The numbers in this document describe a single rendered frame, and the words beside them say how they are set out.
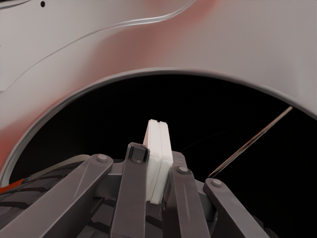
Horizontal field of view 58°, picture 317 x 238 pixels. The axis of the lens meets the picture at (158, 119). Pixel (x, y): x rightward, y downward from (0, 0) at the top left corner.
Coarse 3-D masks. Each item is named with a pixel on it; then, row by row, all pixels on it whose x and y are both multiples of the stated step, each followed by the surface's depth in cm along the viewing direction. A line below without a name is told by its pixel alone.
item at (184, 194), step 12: (180, 168) 16; (180, 180) 15; (192, 180) 15; (180, 192) 14; (192, 192) 14; (168, 204) 14; (180, 204) 13; (192, 204) 13; (168, 216) 14; (180, 216) 12; (192, 216) 12; (204, 216) 12; (168, 228) 13; (180, 228) 11; (192, 228) 11; (204, 228) 11
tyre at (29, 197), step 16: (48, 176) 39; (64, 176) 38; (16, 192) 34; (32, 192) 33; (0, 208) 29; (16, 208) 28; (112, 208) 29; (0, 224) 25; (96, 224) 26; (160, 224) 28
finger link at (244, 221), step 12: (216, 180) 15; (216, 192) 14; (228, 192) 15; (216, 204) 14; (228, 204) 14; (240, 204) 14; (228, 216) 13; (240, 216) 13; (216, 228) 14; (228, 228) 13; (240, 228) 12; (252, 228) 12
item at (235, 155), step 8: (288, 104) 64; (280, 112) 65; (288, 112) 64; (272, 120) 65; (280, 120) 65; (264, 128) 66; (272, 128) 66; (256, 136) 67; (240, 144) 70; (248, 144) 68; (232, 152) 71; (240, 152) 69; (224, 160) 71; (232, 160) 70; (216, 168) 72; (224, 168) 71; (200, 176) 72; (208, 176) 73; (216, 176) 73
